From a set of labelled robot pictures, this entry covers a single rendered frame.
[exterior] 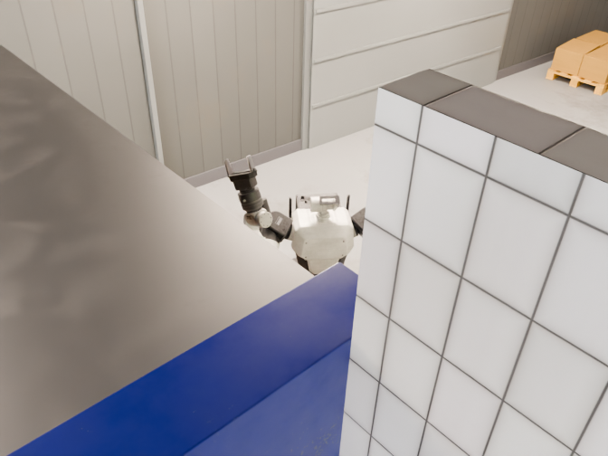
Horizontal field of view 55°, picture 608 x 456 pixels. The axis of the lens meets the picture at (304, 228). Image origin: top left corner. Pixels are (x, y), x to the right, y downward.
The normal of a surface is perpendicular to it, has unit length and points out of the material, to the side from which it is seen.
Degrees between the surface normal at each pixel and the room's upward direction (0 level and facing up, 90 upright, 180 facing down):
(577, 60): 90
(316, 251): 90
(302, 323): 0
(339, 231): 45
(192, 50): 90
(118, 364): 0
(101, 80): 90
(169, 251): 0
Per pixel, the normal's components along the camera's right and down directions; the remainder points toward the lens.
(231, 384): 0.03, -0.80
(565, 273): -0.74, 0.38
